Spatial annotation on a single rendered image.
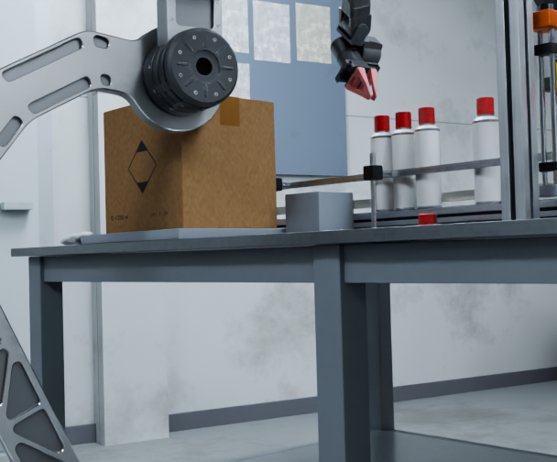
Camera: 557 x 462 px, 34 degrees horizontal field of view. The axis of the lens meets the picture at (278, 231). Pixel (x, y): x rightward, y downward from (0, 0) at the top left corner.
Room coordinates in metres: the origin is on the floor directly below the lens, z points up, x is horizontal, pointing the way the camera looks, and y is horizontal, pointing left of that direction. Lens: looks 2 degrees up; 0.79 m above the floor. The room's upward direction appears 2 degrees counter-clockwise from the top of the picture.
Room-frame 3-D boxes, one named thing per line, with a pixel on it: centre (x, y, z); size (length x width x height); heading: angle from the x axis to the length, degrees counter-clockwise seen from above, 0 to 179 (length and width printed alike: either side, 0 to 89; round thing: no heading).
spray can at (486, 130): (1.72, -0.40, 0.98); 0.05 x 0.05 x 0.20
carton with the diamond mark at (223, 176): (1.93, 0.19, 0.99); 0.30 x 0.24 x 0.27; 41
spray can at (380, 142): (1.91, -0.23, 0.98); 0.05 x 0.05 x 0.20
